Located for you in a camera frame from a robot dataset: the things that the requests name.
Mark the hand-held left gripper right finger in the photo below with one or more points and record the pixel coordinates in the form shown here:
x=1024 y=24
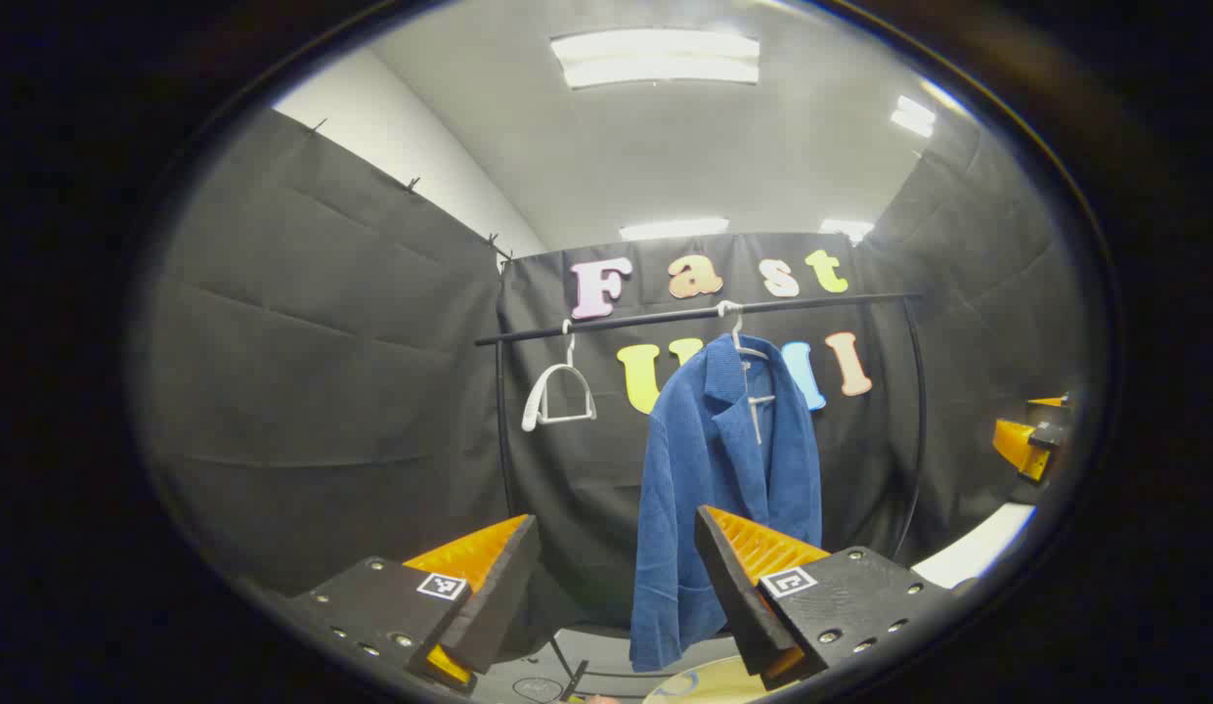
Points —
x=733 y=596

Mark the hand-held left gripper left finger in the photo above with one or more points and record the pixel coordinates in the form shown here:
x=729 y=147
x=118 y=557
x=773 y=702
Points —
x=494 y=606

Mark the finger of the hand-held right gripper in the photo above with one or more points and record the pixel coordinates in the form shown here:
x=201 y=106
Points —
x=1051 y=403
x=1018 y=445

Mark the white clothes hanger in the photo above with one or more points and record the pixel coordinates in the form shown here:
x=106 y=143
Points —
x=534 y=401
x=736 y=332

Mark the black clothes rack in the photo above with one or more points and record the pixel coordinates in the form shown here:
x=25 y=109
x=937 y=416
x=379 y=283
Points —
x=645 y=320

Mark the white box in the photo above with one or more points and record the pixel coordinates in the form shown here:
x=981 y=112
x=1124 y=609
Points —
x=977 y=548

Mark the black backdrop cloth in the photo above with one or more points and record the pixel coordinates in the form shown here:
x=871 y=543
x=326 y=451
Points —
x=323 y=391

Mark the large ceiling light panel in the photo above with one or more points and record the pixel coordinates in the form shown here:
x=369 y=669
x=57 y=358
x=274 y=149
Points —
x=655 y=59

